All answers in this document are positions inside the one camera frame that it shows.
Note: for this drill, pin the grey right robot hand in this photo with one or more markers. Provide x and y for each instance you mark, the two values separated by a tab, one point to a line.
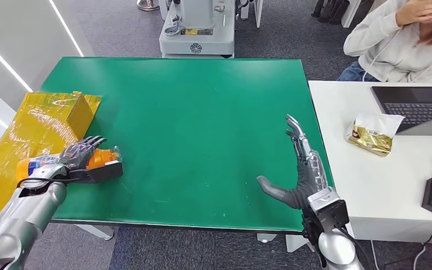
309	179

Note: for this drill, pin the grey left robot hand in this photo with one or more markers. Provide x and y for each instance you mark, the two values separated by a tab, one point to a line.
76	154

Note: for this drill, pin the orange drink bottle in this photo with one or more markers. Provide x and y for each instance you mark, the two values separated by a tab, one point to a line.
102	156

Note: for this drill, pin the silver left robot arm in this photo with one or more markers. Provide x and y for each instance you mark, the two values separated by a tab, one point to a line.
18	220

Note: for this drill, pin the grey robot base machine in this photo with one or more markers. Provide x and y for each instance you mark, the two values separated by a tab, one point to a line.
195	37

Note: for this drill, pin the yellow taped cardboard box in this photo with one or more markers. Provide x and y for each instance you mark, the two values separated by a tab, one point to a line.
26	126

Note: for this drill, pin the white table foot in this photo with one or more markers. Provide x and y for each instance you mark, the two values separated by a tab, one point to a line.
96	231
296	244
267	237

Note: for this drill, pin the gold snack packet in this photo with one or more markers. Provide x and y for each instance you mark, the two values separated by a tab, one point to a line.
372	138

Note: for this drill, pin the dark grey laptop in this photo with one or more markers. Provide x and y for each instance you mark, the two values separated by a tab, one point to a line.
413	106

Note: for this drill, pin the person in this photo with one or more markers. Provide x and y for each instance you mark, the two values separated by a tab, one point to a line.
391	48

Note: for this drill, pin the chrome chair base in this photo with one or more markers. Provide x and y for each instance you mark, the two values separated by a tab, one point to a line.
148	4

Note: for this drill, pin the black shoes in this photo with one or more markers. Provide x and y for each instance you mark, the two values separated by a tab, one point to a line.
329	11

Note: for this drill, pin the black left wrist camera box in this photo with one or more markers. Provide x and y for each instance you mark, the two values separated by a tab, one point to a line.
100	172

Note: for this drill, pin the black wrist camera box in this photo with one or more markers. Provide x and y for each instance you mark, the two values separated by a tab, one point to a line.
100	172
329	210

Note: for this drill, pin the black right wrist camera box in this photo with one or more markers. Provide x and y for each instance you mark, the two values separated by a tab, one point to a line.
329	210

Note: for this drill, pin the white wall light strip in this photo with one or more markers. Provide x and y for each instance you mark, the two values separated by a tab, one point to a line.
5	61
67	28

